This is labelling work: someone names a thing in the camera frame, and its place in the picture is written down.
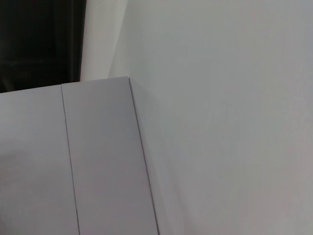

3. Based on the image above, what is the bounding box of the white cabinet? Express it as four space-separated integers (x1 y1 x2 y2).
0 76 162 235

